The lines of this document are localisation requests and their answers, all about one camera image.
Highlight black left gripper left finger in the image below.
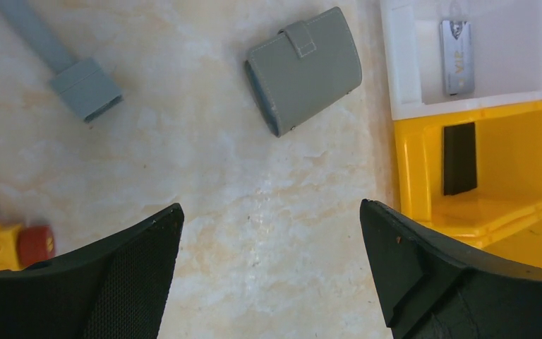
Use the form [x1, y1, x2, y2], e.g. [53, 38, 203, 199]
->
[0, 203, 184, 338]

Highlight black card in yellow bin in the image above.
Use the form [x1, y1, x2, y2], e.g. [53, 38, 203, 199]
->
[442, 122, 478, 196]

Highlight yellow plastic bin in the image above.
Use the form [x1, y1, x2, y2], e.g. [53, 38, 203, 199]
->
[395, 100, 542, 268]

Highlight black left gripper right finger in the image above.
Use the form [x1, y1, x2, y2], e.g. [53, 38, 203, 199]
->
[360, 199, 542, 338]

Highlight white plastic bin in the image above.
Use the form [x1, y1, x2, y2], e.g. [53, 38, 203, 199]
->
[380, 0, 542, 120]

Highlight grey leather card holder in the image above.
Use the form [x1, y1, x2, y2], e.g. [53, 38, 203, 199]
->
[244, 6, 363, 137]

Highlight grey plastic bolt tool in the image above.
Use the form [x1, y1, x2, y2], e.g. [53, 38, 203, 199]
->
[0, 1, 123, 123]

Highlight yellow toy brick car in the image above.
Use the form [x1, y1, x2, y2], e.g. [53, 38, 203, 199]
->
[0, 222, 56, 271]

